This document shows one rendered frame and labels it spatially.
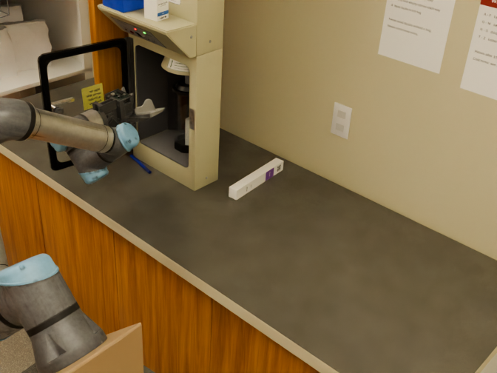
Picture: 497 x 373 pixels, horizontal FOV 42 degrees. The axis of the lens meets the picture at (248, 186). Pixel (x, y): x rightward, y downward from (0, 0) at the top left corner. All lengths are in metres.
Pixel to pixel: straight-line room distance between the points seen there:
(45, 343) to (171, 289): 0.70
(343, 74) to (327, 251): 0.59
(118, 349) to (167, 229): 0.71
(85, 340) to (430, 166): 1.20
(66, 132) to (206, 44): 0.54
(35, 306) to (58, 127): 0.49
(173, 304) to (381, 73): 0.96
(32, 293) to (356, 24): 1.27
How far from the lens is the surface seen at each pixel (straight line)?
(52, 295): 1.39
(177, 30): 1.90
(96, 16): 2.18
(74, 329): 1.39
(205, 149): 2.14
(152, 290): 2.11
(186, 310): 2.01
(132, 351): 1.40
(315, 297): 1.79
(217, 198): 2.15
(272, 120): 2.43
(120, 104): 1.98
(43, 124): 1.64
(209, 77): 2.04
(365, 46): 2.11
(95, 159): 1.87
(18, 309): 1.41
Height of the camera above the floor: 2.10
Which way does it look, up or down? 32 degrees down
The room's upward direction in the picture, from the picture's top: 4 degrees clockwise
